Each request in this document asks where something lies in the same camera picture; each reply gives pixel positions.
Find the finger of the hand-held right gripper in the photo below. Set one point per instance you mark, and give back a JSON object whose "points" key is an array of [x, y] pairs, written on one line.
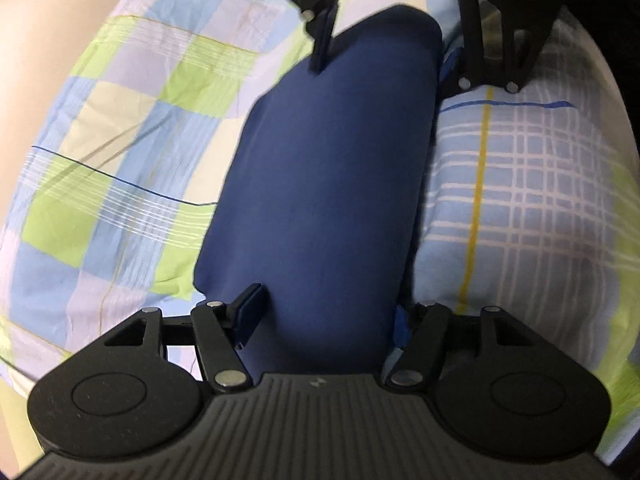
{"points": [[469, 60], [324, 40]]}

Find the navy blue t-shirt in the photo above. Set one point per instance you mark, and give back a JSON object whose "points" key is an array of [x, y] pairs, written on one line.
{"points": [[325, 185]]}

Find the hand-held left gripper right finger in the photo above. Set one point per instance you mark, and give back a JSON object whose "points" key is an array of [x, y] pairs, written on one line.
{"points": [[403, 327]]}

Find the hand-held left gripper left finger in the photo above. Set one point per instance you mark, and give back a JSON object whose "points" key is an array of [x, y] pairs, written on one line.
{"points": [[250, 312]]}

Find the checkered bed sheet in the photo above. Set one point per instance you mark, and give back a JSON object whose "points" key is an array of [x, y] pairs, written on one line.
{"points": [[530, 185]]}

